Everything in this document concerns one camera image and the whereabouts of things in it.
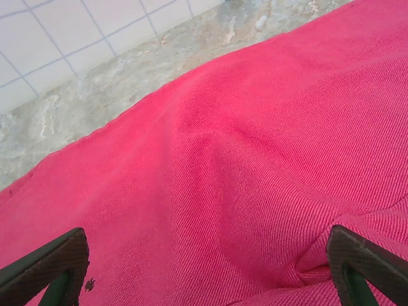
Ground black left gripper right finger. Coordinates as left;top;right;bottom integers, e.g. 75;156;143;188
326;224;408;306

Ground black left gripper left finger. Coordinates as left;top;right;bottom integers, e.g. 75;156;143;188
0;227;89;306

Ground pink long pants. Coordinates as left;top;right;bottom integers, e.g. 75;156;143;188
0;0;408;306

